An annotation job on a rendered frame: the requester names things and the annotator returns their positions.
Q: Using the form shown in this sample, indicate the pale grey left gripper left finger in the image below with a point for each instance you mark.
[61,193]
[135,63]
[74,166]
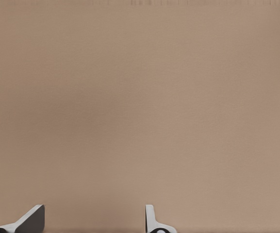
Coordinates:
[30,220]

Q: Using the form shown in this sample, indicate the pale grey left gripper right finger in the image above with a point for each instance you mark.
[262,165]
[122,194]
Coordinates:
[152,221]

